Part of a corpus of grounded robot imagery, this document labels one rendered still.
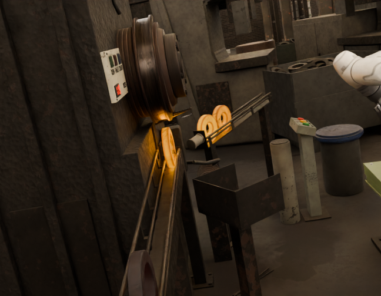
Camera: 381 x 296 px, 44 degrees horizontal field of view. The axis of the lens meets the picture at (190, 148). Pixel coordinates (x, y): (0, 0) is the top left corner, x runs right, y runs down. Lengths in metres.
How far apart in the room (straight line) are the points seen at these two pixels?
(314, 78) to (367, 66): 2.33
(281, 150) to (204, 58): 2.18
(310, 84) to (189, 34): 1.35
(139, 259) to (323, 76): 3.32
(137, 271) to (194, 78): 3.85
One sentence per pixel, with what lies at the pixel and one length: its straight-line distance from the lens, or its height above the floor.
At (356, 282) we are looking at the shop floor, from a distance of 2.39.
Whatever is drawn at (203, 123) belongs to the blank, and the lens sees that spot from 2.59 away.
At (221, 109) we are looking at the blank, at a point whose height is 0.78.
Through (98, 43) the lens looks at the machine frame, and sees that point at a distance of 1.69.
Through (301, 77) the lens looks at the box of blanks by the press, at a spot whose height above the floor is 0.69.
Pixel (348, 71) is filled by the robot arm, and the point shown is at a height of 0.98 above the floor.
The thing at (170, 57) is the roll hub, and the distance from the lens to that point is 1.98.
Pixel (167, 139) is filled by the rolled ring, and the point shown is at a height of 0.81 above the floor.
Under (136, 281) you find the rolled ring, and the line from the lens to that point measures 1.12.
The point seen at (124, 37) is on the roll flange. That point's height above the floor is 1.27.
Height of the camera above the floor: 1.26
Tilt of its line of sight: 14 degrees down
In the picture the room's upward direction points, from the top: 11 degrees counter-clockwise
